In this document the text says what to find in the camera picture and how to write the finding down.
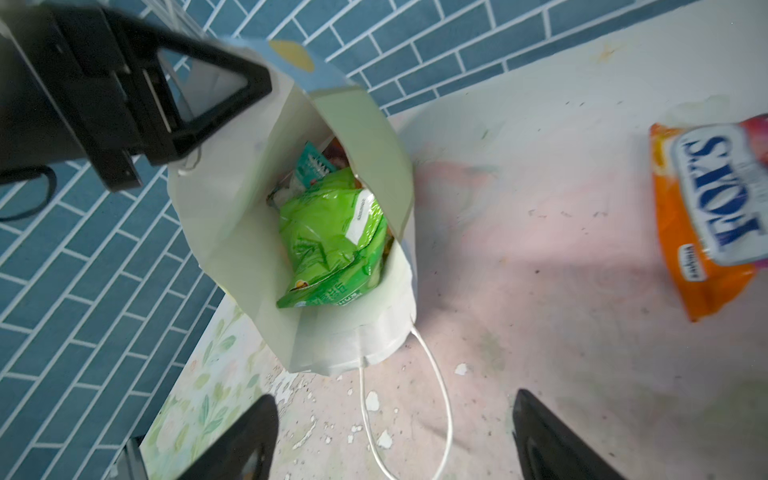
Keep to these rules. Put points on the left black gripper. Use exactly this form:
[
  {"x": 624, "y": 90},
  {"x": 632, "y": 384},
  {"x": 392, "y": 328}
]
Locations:
[{"x": 61, "y": 96}]

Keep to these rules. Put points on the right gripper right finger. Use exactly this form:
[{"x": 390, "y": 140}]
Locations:
[{"x": 549, "y": 449}]

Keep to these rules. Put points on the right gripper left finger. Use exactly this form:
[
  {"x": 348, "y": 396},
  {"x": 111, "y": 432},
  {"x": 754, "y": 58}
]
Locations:
[{"x": 245, "y": 450}]

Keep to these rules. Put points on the colourful paper gift bag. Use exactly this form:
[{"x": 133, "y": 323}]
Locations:
[{"x": 220, "y": 191}]

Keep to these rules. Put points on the green snack packet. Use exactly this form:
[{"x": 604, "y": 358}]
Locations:
[{"x": 335, "y": 235}]

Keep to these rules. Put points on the multicolour snack packet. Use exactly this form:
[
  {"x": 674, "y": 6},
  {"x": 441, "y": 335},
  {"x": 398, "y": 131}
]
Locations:
[{"x": 710, "y": 187}]

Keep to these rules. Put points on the teal snack packet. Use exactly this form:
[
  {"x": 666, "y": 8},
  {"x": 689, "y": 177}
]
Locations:
[{"x": 312, "y": 166}]

